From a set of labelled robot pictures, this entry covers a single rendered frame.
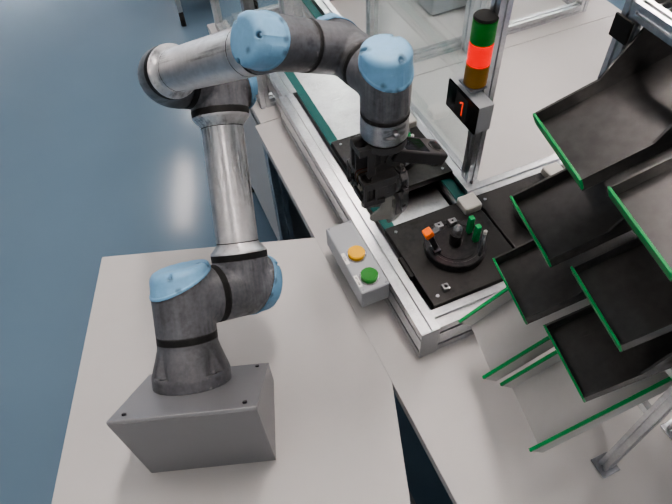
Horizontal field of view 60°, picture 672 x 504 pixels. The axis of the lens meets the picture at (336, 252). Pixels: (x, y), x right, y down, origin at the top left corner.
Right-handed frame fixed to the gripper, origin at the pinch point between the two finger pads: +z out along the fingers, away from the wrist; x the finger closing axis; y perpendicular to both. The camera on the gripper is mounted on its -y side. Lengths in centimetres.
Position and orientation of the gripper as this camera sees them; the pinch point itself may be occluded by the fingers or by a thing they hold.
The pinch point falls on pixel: (392, 214)
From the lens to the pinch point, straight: 108.1
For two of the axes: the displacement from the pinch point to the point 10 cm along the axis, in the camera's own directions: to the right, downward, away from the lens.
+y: -9.2, 3.4, -2.1
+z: 0.4, 6.1, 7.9
